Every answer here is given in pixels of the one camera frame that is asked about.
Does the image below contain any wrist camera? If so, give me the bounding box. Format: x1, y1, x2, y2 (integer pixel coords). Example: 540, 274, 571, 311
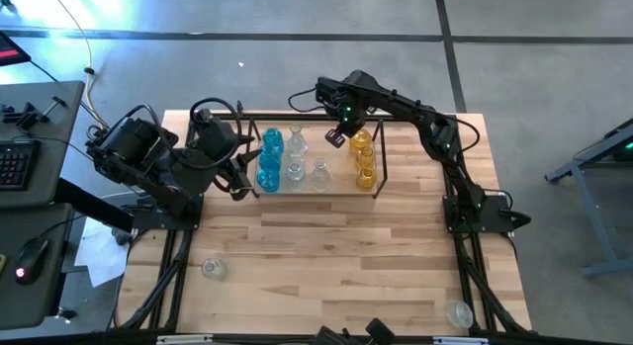
226, 171, 252, 202
324, 128, 347, 149

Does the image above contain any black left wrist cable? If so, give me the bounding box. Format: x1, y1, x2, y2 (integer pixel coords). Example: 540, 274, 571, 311
189, 97, 244, 171

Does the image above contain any teal round glass vase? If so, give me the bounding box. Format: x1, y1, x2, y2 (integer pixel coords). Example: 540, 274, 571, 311
261, 127, 286, 149

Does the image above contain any clear glass bottle vase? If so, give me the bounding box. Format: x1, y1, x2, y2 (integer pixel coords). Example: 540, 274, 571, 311
288, 138, 309, 161

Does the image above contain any white metal bracket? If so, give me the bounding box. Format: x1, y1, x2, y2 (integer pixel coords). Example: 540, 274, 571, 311
156, 334, 214, 345
433, 336, 490, 345

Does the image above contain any clear ribbed glass vase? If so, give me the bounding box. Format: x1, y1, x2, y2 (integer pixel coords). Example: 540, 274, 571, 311
285, 161, 308, 193

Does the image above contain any yellow square hobnail vase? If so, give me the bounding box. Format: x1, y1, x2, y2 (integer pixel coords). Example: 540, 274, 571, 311
348, 129, 373, 157

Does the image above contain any black mechanical device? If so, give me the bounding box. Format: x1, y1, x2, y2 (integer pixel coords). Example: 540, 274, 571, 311
314, 317, 397, 345

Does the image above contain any grey caster wheel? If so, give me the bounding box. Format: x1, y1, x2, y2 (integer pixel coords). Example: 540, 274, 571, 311
112, 225, 133, 246

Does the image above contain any black computer mouse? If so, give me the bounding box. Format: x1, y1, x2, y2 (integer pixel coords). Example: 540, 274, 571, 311
13, 235, 51, 286

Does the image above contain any white paper sheet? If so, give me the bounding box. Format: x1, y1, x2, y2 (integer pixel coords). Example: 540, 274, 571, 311
73, 216, 132, 289

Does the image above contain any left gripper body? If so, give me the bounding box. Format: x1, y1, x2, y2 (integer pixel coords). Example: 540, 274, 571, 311
194, 114, 240, 182

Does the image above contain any wooden shelf black metal frame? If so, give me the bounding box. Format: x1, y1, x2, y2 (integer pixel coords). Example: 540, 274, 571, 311
241, 116, 389, 201

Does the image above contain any black screen device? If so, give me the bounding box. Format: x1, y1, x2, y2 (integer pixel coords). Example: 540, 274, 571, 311
0, 31, 33, 68

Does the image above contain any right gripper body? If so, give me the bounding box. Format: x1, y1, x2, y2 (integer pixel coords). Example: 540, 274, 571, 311
315, 75, 371, 137

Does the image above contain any yellow glass vase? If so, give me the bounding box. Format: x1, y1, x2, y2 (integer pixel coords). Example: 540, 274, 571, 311
355, 145, 377, 171

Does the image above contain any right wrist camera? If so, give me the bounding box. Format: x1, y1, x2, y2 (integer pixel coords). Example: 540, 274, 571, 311
324, 128, 347, 149

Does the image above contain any dark grey desk surface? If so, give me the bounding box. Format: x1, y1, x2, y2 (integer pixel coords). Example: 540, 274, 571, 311
0, 202, 75, 331

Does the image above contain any black aluminium table frame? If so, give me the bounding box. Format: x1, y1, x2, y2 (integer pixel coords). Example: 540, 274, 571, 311
106, 110, 535, 345

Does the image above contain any yellow power cable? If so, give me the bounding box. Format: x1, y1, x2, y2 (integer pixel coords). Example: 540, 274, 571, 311
47, 0, 111, 129

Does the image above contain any black clamp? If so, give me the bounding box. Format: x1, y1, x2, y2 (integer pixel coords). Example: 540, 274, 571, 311
0, 95, 69, 131

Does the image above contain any teal hobnail glass vase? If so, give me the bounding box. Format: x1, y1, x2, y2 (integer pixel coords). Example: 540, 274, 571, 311
257, 144, 282, 171

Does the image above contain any yellow ribbed wide-mouth vase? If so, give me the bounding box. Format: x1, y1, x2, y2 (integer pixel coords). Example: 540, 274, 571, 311
355, 166, 378, 192

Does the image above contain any black keyboard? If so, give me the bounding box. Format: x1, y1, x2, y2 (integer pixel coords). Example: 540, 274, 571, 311
0, 139, 43, 192

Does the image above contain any black support beam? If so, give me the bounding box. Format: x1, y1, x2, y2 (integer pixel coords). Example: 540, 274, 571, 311
52, 178, 136, 233

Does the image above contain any blue-grey metal table frame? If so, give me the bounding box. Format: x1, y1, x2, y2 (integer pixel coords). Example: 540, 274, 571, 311
543, 117, 633, 278

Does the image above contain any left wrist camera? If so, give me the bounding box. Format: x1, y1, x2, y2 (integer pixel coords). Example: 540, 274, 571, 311
226, 171, 252, 202

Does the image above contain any teal embossed glass vase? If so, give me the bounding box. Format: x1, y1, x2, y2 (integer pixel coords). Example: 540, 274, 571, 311
255, 167, 282, 194

